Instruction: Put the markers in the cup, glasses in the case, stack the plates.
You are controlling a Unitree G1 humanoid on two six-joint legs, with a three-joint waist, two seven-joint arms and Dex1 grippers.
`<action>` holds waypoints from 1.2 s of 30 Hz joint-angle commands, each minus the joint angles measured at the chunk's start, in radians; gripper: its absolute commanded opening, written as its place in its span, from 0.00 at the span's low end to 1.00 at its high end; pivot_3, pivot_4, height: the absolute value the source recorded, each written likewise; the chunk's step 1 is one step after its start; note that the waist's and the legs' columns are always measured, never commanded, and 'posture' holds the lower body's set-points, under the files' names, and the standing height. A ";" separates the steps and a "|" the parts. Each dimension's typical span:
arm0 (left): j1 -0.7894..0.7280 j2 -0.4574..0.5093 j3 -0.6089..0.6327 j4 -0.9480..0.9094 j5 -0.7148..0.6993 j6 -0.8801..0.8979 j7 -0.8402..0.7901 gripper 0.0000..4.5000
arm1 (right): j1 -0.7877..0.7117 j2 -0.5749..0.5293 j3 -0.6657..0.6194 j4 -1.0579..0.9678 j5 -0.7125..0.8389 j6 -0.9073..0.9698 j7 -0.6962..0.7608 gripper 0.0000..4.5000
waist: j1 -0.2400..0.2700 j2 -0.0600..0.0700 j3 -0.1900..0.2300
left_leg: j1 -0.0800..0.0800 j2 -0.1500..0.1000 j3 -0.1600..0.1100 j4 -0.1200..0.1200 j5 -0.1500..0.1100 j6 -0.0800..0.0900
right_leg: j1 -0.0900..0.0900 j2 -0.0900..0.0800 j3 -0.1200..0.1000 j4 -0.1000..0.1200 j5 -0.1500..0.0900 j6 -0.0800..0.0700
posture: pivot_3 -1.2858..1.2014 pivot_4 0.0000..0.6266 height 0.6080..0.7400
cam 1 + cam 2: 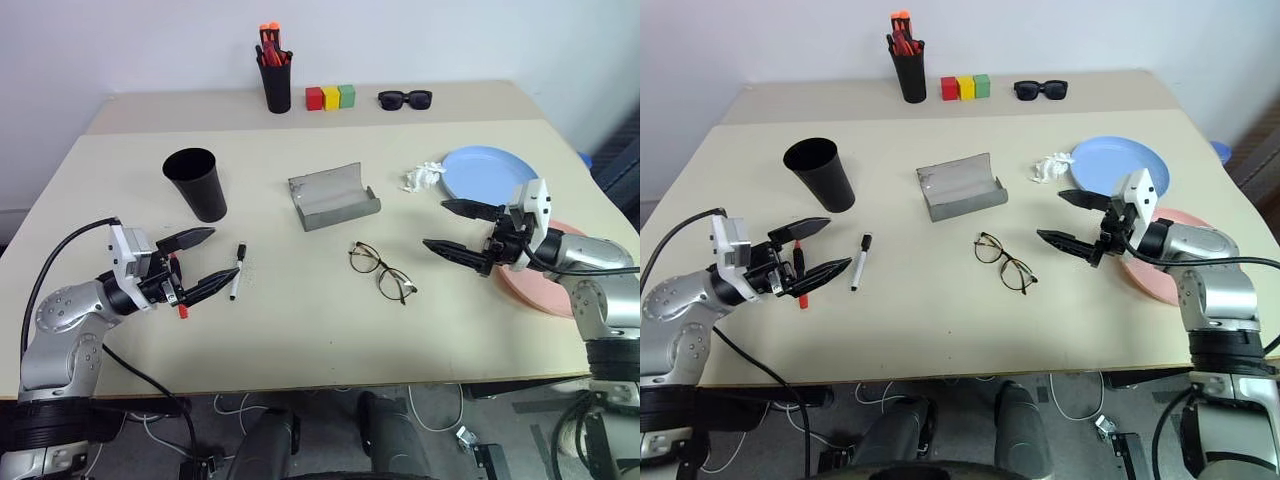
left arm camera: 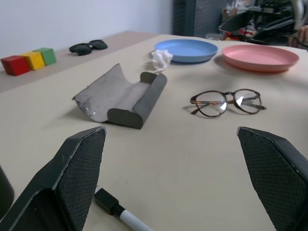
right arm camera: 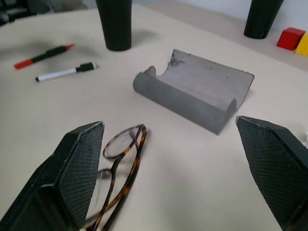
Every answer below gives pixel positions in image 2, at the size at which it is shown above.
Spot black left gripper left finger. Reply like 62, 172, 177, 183
0, 126, 107, 231

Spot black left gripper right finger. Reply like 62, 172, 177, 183
236, 126, 308, 231

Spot white marker with black cap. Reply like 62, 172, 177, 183
93, 188, 154, 231

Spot tortoiseshell round eyeglasses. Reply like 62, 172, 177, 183
189, 88, 267, 119

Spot grey glasses case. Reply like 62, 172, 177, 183
72, 63, 168, 130

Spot white paper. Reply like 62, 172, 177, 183
149, 49, 174, 74

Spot yellow wooden block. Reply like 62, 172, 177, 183
20, 51, 46, 71

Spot pink plastic plate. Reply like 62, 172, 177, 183
221, 45, 300, 73

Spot green wooden block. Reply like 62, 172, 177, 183
32, 47, 57, 66

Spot red wooden block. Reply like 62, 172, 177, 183
0, 55, 31, 77

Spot black sunglasses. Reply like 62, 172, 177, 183
69, 39, 108, 56

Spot blue plastic plate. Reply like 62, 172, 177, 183
154, 38, 219, 64

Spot black equipment pile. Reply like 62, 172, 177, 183
218, 0, 308, 46

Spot dark grey cabinet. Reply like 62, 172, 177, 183
172, 0, 226, 39

